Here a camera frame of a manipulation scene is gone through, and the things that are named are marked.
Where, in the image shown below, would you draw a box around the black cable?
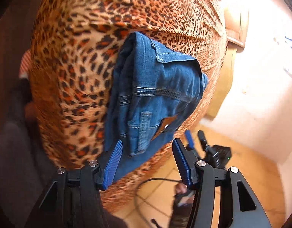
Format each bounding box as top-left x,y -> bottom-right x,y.
133,177 -> 185,228

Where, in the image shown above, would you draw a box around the wooden wardrobe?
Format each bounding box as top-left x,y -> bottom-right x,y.
206,0 -> 249,119

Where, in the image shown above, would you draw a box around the person's right hand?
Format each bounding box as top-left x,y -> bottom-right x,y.
174,182 -> 195,207

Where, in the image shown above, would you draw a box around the blue denim jeans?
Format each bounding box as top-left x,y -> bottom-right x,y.
104,32 -> 208,181

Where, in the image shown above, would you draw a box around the pink white bed sheet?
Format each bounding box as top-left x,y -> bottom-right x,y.
18,49 -> 32,79

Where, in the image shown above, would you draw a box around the leopard print bedspread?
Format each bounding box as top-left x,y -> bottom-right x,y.
19,0 -> 228,213

